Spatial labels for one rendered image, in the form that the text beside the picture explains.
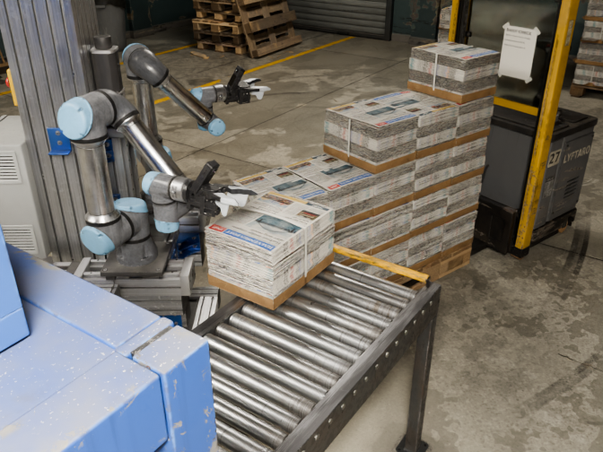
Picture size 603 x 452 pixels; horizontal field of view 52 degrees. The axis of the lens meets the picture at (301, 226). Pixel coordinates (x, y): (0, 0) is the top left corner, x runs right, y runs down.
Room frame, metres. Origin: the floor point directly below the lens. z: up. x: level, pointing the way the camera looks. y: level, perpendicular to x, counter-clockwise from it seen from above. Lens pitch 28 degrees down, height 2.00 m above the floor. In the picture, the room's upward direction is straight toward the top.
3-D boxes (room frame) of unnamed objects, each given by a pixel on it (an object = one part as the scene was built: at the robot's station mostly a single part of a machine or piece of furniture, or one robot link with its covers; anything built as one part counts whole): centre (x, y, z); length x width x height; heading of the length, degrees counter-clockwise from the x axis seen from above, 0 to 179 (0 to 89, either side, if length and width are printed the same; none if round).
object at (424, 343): (1.78, -0.46, 0.34); 0.06 x 0.06 x 0.68; 56
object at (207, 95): (2.69, 0.44, 1.21); 0.11 x 0.08 x 0.09; 116
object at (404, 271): (1.94, -0.27, 0.81); 0.43 x 0.03 x 0.02; 56
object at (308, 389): (1.39, 0.11, 0.77); 0.47 x 0.05 x 0.05; 56
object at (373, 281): (1.88, -0.22, 0.77); 0.47 x 0.05 x 0.05; 56
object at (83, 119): (1.84, 0.67, 1.19); 0.15 x 0.12 x 0.55; 155
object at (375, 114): (2.92, -0.35, 1.06); 0.37 x 0.29 x 0.01; 40
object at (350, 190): (2.84, -0.24, 0.42); 1.17 x 0.39 x 0.83; 128
